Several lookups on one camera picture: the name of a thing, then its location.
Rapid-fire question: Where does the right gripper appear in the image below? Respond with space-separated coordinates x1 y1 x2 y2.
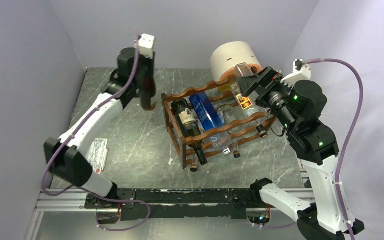
235 65 299 132

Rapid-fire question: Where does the rose wine bottle gold cap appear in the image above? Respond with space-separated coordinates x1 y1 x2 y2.
139 75 156 111

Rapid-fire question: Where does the clear glass bottle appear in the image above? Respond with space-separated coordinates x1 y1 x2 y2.
233 62 263 80

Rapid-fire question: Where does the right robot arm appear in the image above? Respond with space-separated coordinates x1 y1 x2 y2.
237 67 365 240

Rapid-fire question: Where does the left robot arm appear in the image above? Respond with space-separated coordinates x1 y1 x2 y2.
43 46 156 208

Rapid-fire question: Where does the clear bottle orange label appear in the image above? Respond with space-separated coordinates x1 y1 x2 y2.
230 82 268 139

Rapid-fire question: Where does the clear bottle lower rack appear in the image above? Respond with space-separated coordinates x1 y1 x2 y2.
216 105 241 158

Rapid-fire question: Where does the dark wine bottle white label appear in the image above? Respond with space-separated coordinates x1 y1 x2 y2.
171 98 208 165

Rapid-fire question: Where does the blue glass bottle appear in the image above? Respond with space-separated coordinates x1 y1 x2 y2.
188 92 232 151

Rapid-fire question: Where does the wooden wine rack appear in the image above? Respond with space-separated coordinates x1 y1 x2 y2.
161 78 276 169

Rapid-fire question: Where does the white orange cylinder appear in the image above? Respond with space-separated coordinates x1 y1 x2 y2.
209 41 264 82

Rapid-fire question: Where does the white printed card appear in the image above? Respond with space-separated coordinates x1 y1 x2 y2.
86 138 109 175

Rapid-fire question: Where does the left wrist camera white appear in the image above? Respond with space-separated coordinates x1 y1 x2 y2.
136 33 155 59

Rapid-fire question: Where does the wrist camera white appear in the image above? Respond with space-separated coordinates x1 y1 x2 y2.
136 33 155 59
280 59 311 89

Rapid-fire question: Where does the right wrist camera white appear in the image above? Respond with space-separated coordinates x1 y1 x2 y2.
280 59 311 89

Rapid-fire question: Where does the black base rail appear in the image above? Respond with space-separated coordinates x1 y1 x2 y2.
84 188 267 221

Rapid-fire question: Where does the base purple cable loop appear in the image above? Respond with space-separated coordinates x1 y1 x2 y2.
92 198 151 232

